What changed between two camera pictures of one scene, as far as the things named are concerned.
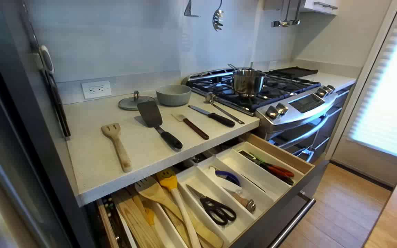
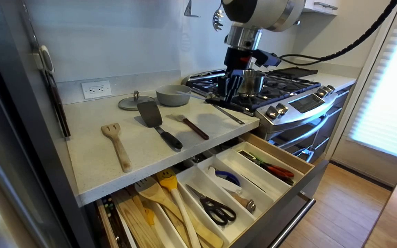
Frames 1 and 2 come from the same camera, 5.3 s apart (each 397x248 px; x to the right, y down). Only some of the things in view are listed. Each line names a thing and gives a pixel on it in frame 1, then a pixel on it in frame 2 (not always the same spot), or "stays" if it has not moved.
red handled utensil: x=269 y=168 stays
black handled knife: x=212 y=116 to x=235 y=105
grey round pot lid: x=131 y=102 stays
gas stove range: x=294 y=111 stays
